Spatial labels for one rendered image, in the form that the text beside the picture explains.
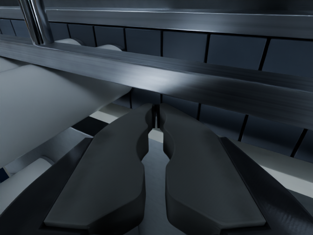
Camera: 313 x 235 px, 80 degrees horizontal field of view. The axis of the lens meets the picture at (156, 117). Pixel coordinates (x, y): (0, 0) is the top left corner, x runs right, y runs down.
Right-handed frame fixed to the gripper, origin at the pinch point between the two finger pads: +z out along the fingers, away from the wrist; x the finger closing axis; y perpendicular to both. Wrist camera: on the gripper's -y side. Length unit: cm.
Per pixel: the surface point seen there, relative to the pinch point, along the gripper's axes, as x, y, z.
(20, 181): -27.0, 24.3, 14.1
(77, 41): -8.3, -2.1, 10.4
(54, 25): -11.4, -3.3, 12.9
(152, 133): -0.4, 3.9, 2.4
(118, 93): -3.4, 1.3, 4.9
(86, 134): -10.9, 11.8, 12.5
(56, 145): -19.6, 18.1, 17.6
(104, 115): -5.1, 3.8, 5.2
